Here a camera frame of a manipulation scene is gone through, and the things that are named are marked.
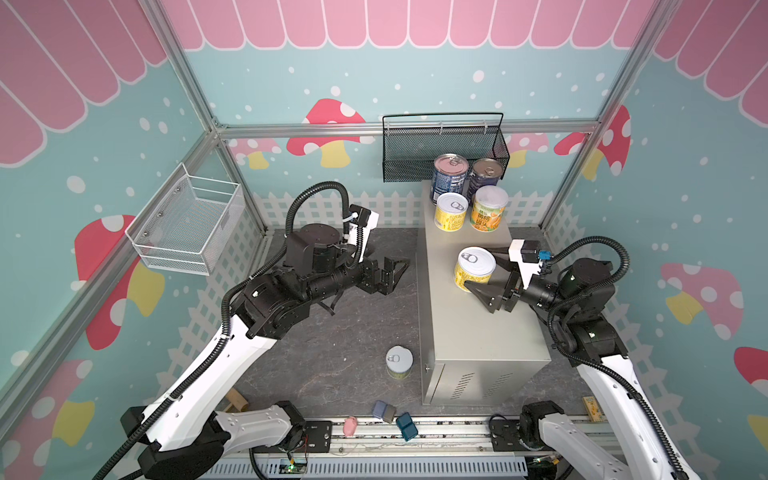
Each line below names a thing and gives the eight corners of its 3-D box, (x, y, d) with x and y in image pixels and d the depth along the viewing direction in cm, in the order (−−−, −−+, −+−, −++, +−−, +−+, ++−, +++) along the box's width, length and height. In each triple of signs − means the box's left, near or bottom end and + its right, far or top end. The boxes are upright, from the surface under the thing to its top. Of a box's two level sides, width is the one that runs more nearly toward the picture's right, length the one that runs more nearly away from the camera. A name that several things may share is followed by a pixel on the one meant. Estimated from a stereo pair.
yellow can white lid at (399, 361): (385, 379, 85) (385, 371, 80) (386, 354, 90) (385, 345, 85) (412, 379, 85) (413, 371, 80) (411, 354, 90) (412, 345, 85)
